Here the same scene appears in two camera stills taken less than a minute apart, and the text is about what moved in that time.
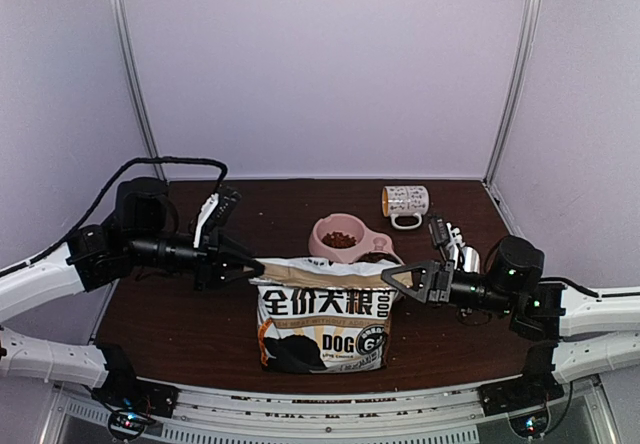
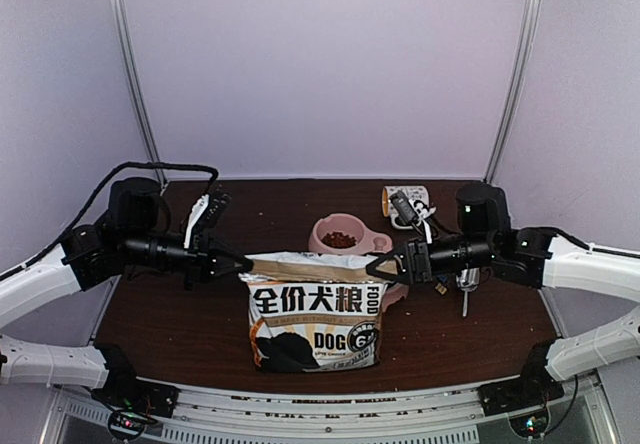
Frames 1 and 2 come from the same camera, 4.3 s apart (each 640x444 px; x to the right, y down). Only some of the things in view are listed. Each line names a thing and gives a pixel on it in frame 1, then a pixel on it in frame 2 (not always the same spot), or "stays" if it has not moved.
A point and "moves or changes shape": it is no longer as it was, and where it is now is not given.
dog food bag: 319,316 moves or changes shape
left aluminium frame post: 132,64 stays
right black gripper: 437,289 -> 418,262
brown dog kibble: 338,240 stays
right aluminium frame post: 530,19 stays
